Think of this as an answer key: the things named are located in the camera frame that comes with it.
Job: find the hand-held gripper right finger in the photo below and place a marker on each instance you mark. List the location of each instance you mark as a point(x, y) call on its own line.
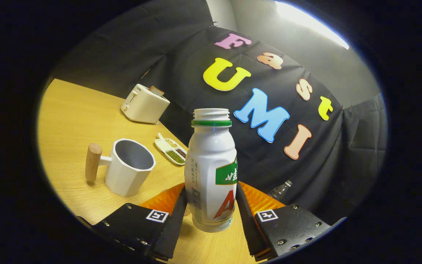
point(245, 227)

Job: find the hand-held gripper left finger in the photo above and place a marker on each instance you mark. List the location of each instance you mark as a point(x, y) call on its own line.
point(176, 224)

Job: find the white juice bottle green label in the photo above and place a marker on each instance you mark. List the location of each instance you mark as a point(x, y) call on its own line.
point(209, 161)

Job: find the clear plastic water bottle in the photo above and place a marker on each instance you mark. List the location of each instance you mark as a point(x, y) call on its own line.
point(279, 191)

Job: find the white divided dish with beans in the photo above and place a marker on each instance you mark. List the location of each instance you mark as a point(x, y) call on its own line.
point(174, 156)

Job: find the cream toaster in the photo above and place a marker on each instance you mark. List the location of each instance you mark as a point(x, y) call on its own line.
point(145, 106)

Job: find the bread slice in toaster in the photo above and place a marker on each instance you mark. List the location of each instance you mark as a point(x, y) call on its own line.
point(156, 90)

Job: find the wooden table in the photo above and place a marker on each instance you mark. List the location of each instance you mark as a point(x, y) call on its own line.
point(71, 121)

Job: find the black backdrop cloth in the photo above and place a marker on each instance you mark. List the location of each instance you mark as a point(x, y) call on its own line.
point(181, 55)

